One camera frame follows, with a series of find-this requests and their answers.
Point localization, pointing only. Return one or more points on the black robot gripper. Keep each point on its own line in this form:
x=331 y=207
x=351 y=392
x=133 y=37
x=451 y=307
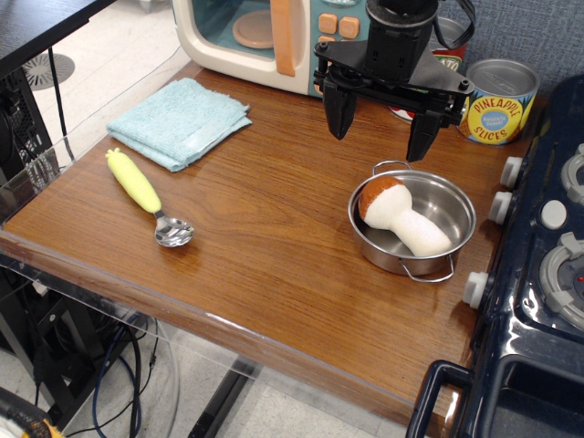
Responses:
x=396 y=66

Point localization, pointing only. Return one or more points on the steel pot with handles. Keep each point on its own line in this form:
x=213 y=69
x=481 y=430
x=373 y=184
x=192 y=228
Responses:
x=438 y=199

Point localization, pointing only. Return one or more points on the light blue cloth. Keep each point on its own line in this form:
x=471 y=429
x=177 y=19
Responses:
x=179 y=124

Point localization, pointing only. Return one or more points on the plush brown white mushroom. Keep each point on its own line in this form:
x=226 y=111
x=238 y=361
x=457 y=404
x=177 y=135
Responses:
x=385 y=203

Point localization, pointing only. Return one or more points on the pineapple slices can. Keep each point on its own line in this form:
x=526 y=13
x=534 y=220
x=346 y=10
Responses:
x=497 y=110

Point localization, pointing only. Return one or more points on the toy microwave cream and teal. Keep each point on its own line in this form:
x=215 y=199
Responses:
x=270 y=43

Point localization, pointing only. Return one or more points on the clear acrylic table guard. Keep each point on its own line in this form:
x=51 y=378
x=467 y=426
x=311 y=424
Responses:
x=272 y=272

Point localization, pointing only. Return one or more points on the dark blue toy stove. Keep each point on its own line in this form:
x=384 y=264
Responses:
x=526 y=375

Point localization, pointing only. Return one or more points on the black desk at left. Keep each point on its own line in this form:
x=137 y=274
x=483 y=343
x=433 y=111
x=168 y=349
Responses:
x=28 y=29

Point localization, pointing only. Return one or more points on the yellow handled ice cream scoop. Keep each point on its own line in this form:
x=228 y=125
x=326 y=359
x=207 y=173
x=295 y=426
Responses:
x=169 y=231

